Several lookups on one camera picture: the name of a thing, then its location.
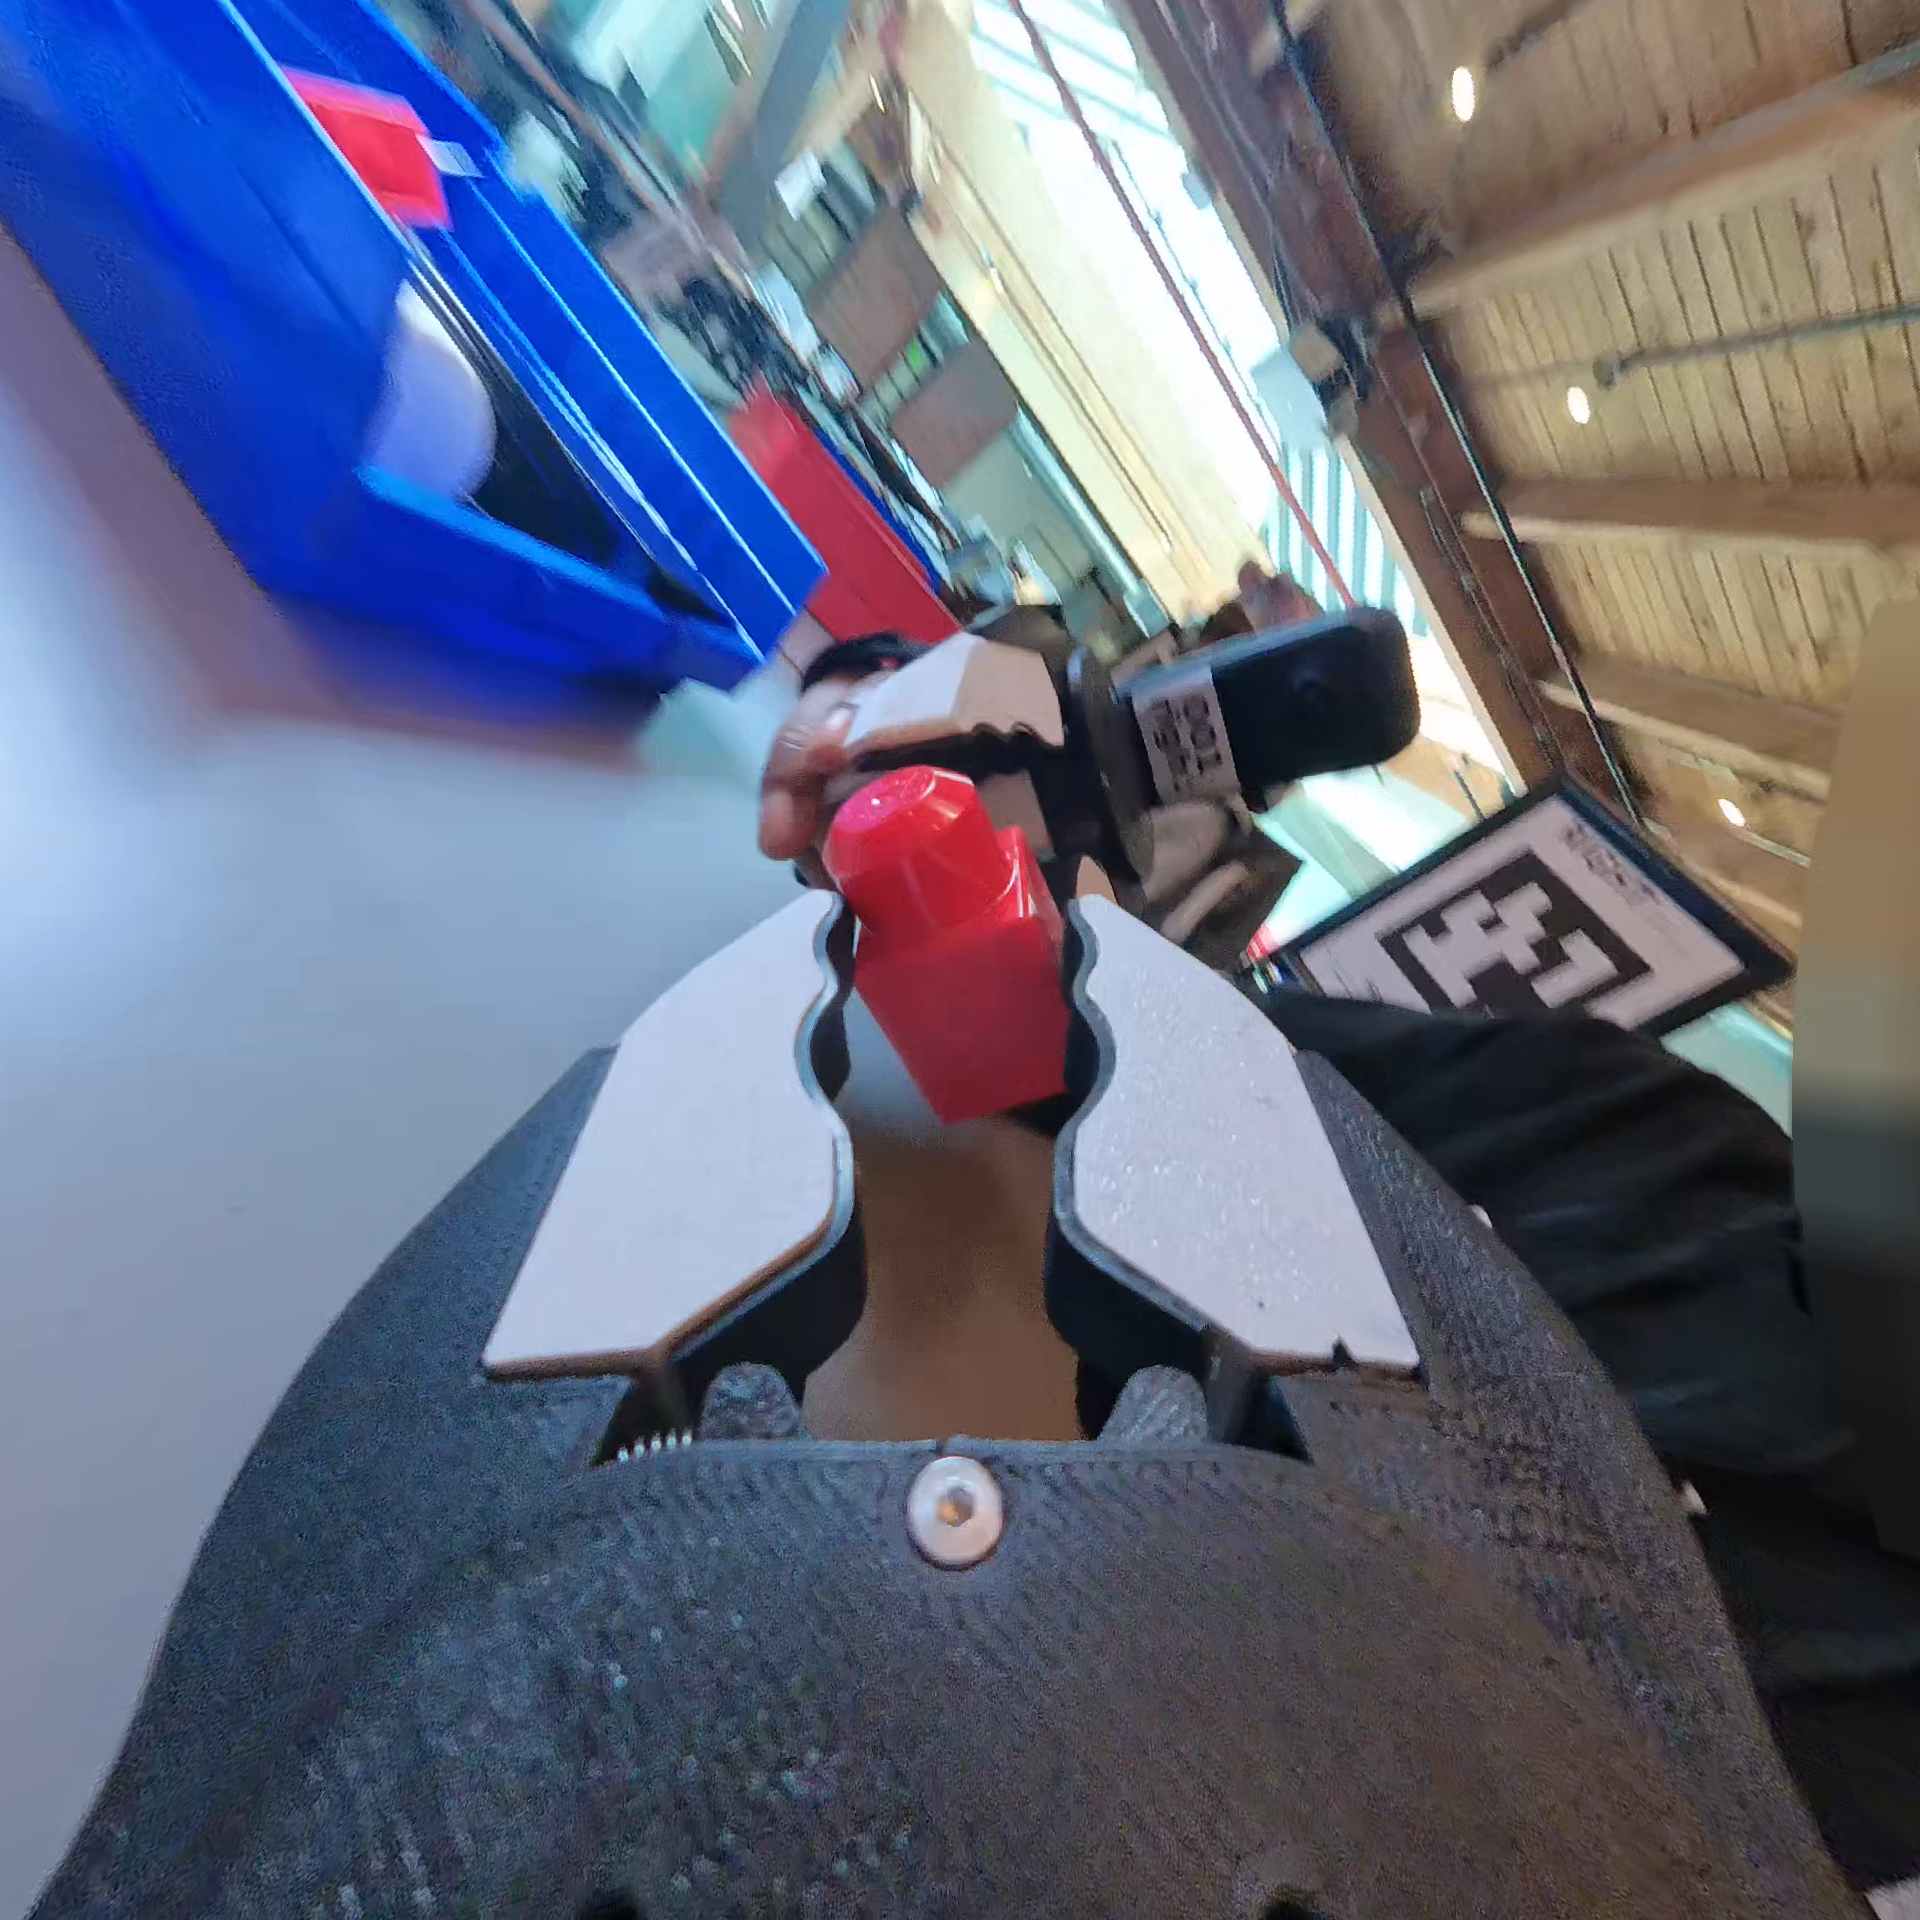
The red plastic block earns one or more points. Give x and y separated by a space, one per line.
375 142

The red storage bin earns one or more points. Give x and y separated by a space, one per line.
840 525

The red dome cap block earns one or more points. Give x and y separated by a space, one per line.
960 960

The blue storage bin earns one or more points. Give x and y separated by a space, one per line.
224 375

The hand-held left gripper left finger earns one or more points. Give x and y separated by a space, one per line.
692 1185

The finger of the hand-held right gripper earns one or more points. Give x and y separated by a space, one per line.
1022 809
960 691

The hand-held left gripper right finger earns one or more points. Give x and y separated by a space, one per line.
1231 1185

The black white marker sign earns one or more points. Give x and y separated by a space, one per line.
1531 930

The white cylinder roll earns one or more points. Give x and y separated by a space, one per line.
436 405

